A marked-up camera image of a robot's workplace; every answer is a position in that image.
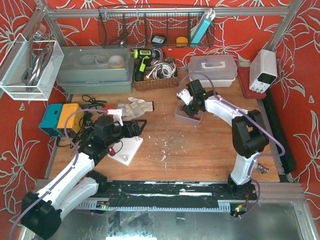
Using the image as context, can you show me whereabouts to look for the red cube adapter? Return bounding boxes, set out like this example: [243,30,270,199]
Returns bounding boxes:
[103,104,116,111]

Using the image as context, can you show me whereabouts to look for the white plastic storage case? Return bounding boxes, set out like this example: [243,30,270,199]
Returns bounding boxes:
[188,54,238,88]

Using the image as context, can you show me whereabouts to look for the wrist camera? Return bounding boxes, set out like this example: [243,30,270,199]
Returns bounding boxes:
[176,89,193,106]
[107,107,126,126]

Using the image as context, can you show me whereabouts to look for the red mat under supply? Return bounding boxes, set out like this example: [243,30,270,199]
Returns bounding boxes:
[237,66,267,100]

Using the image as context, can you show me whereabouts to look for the grey green plastic toolbox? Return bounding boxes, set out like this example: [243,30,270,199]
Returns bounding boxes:
[56,46,134,95]

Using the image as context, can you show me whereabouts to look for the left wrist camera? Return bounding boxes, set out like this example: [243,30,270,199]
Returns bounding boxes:
[107,107,126,126]

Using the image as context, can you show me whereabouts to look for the yellow tape measure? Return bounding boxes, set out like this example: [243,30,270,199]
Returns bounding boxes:
[176,36,189,48]

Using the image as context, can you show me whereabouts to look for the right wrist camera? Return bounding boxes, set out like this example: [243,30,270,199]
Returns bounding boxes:
[176,89,193,106]

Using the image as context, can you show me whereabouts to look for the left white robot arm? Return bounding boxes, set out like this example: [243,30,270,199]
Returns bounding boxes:
[20,115,147,240]

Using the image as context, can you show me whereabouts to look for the black cable bundle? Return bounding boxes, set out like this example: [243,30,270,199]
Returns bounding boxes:
[56,94,108,148]

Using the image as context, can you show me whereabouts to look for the teal and yellow device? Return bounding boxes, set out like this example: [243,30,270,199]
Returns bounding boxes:
[38,103,85,138]

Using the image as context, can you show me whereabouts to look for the red spring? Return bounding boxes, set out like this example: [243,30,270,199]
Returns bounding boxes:
[108,147,116,157]

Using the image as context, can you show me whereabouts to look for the clear acrylic wall bin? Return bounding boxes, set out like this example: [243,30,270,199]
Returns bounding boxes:
[0,34,64,101]

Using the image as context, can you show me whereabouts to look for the aluminium frame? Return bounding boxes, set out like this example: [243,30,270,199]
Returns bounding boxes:
[0,0,310,76]

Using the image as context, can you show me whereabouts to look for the woven wicker basket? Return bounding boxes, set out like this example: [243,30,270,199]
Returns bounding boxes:
[133,57,179,91]

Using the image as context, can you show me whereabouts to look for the white bench power supply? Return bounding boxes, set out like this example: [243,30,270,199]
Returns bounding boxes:
[249,49,277,94]

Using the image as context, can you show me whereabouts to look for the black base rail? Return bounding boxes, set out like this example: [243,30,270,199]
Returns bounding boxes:
[77,180,258,212]

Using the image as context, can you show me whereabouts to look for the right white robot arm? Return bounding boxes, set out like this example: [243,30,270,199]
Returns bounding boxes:
[176,79,269,196]

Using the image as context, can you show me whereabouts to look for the blue white power strip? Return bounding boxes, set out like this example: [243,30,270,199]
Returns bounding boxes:
[190,8,216,48]

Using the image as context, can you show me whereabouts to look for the white peg base plate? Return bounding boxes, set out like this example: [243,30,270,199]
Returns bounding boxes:
[108,136,144,166]

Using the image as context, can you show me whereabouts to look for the black wire hanging basket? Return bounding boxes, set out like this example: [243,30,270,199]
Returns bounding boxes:
[97,5,216,50]

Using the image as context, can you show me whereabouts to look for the yellow green cordless drill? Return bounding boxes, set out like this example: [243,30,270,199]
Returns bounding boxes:
[133,48,161,82]

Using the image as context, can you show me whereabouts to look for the translucent plastic spring box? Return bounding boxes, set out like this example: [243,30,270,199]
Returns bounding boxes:
[174,100,204,127]

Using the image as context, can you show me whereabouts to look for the beige work glove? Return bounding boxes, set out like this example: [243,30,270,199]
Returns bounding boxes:
[117,97,155,121]

